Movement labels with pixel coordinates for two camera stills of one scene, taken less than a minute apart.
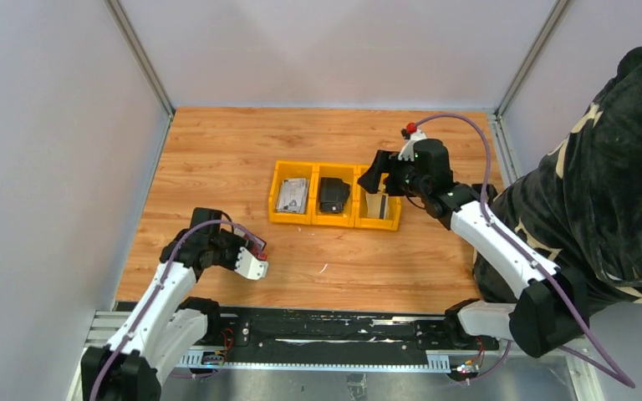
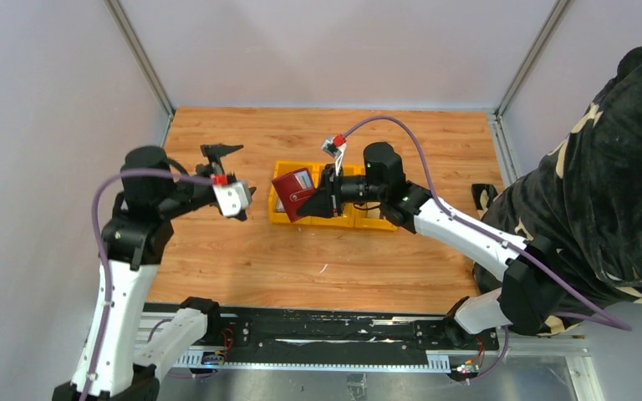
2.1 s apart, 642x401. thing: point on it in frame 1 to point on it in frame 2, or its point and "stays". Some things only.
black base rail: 331,337 stays
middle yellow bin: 347,173 stays
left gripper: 236,241 to 216,154
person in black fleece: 603,199 stays
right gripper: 383,159 to 327,200
